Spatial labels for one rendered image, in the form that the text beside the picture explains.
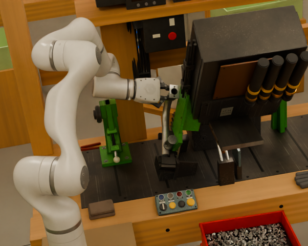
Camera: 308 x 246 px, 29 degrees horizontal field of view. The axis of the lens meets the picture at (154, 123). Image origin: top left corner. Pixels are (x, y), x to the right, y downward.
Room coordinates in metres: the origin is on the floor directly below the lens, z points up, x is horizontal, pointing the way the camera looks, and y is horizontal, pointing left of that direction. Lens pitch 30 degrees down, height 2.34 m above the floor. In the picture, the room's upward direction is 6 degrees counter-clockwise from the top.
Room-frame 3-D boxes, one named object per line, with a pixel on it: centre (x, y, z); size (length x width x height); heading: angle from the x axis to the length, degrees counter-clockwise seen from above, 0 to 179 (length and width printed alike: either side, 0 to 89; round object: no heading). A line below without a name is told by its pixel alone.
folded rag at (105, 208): (1.85, 0.24, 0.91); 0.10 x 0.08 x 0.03; 97
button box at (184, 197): (1.84, -0.05, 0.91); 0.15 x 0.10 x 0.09; 96
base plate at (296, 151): (2.16, -0.21, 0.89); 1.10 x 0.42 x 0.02; 96
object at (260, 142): (2.07, -0.30, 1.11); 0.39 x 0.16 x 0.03; 6
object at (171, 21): (2.35, -0.08, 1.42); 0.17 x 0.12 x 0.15; 96
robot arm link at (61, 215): (1.54, 0.36, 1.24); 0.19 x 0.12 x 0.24; 74
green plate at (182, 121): (2.09, -0.14, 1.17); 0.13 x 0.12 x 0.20; 96
